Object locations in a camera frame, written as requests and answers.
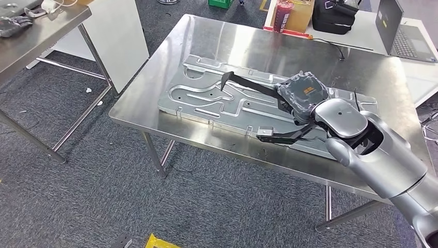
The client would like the brown cardboard box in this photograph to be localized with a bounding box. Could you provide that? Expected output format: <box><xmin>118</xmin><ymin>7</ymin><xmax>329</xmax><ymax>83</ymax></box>
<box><xmin>284</xmin><ymin>0</ymin><xmax>316</xmax><ymax>34</ymax></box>

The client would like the black plastic panel part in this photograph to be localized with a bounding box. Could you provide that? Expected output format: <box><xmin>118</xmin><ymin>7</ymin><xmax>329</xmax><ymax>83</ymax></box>
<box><xmin>221</xmin><ymin>71</ymin><xmax>295</xmax><ymax>114</ymax></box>

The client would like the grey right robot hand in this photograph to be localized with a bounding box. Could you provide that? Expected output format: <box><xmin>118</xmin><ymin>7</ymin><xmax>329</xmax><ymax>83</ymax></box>
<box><xmin>275</xmin><ymin>71</ymin><xmax>331</xmax><ymax>126</ymax></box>

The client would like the plastic-wrapped spare robot hand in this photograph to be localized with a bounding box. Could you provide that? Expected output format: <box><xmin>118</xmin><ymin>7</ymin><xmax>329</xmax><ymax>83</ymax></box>
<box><xmin>0</xmin><ymin>15</ymin><xmax>34</xmax><ymax>38</ymax></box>

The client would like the black left camera bracket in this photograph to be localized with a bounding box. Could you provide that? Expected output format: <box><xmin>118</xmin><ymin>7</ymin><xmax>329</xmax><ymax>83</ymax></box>
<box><xmin>109</xmin><ymin>236</ymin><xmax>134</xmax><ymax>248</ymax></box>

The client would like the red drink cup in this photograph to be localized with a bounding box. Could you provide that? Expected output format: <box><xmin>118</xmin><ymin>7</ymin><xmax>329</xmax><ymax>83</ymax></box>
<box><xmin>272</xmin><ymin>0</ymin><xmax>295</xmax><ymax>34</ymax></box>

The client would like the flat red folder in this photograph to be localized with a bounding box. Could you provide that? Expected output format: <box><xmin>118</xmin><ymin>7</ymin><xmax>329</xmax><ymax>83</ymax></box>
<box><xmin>262</xmin><ymin>26</ymin><xmax>312</xmax><ymax>40</ymax></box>

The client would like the black right camera bracket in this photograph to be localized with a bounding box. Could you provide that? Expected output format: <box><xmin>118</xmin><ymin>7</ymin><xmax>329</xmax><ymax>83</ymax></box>
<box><xmin>256</xmin><ymin>122</ymin><xmax>319</xmax><ymax>145</ymax></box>

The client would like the stainless steel side table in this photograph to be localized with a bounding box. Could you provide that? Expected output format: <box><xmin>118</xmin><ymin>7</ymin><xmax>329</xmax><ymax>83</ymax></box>
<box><xmin>0</xmin><ymin>3</ymin><xmax>119</xmax><ymax>164</ymax></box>

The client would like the stainless steel workbench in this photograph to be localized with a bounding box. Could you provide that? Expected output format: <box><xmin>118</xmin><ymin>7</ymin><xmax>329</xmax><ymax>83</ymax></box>
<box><xmin>108</xmin><ymin>13</ymin><xmax>437</xmax><ymax>234</ymax></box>

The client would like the black desk cable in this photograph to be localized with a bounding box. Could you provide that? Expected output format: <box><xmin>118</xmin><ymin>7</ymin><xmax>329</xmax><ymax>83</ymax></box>
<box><xmin>311</xmin><ymin>37</ymin><xmax>346</xmax><ymax>61</ymax></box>

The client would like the black bag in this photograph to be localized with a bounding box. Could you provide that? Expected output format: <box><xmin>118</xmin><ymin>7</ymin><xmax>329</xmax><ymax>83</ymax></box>
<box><xmin>312</xmin><ymin>0</ymin><xmax>359</xmax><ymax>36</ymax></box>

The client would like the stamped silver metal plate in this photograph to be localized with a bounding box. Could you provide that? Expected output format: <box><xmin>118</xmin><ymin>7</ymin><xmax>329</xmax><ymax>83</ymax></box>
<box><xmin>158</xmin><ymin>54</ymin><xmax>381</xmax><ymax>162</ymax></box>

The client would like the black camera bracket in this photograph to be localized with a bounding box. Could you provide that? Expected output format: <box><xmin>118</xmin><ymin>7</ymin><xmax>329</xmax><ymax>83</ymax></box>
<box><xmin>256</xmin><ymin>122</ymin><xmax>319</xmax><ymax>145</ymax></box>
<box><xmin>109</xmin><ymin>236</ymin><xmax>134</xmax><ymax>248</ymax></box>

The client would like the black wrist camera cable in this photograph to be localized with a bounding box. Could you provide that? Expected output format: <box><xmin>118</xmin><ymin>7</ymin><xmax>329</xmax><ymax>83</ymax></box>
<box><xmin>291</xmin><ymin>136</ymin><xmax>330</xmax><ymax>148</ymax></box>

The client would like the dark grey laptop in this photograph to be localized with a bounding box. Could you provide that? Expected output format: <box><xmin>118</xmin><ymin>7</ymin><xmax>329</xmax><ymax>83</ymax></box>
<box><xmin>375</xmin><ymin>0</ymin><xmax>438</xmax><ymax>65</ymax></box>

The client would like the white cabinet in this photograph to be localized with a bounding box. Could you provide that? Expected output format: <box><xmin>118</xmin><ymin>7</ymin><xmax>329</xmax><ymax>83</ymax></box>
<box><xmin>26</xmin><ymin>0</ymin><xmax>150</xmax><ymax>95</ymax></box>

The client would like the green plastic crate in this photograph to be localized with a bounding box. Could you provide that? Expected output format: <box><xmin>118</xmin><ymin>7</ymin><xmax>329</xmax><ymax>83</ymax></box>
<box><xmin>208</xmin><ymin>0</ymin><xmax>235</xmax><ymax>9</ymax></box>

